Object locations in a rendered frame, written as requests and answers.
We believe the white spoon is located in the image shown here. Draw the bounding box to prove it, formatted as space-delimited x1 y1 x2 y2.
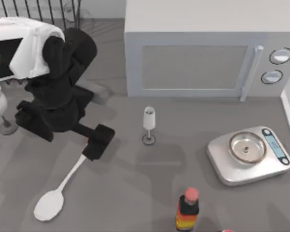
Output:
33 154 87 222

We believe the white champagne glass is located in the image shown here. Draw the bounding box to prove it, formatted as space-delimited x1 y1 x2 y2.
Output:
142 106 157 146

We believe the dark bottle with pink cap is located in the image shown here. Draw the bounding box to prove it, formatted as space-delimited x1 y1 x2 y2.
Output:
175 187 200 232

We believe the microwave door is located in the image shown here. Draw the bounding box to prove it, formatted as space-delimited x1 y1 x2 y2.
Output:
125 32 263 98

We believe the silver kitchen scale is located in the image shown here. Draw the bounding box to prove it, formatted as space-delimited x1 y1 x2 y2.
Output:
206 125 290 186

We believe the pale microwave oven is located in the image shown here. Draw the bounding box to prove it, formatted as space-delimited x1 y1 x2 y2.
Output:
124 0 290 102

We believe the microwave knob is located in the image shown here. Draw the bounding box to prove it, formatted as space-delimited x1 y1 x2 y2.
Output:
269 47 290 65
261 70 284 85

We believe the black wire rack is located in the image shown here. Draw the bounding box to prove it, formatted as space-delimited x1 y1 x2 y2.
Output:
0 0 83 86

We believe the microwave door handle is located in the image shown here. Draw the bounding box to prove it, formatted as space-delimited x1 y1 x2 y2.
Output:
240 45 264 102

